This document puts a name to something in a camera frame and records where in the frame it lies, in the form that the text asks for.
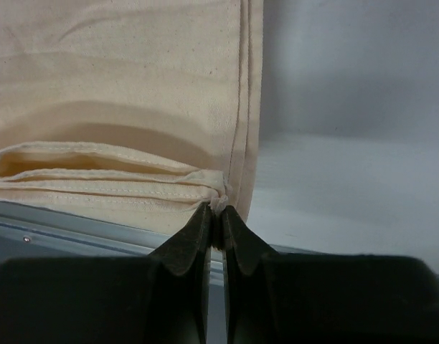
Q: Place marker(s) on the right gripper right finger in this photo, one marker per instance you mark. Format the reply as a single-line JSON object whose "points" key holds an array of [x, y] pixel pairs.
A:
{"points": [[274, 297]]}

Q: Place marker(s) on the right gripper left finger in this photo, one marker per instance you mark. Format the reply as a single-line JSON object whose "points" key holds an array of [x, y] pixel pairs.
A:
{"points": [[158, 298]]}

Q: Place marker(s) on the beige cloth wrap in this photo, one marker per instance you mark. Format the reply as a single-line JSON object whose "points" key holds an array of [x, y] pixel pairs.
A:
{"points": [[132, 112]]}

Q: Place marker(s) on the aluminium frame rail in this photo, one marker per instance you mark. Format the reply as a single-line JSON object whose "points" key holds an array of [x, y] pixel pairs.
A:
{"points": [[285, 230]]}

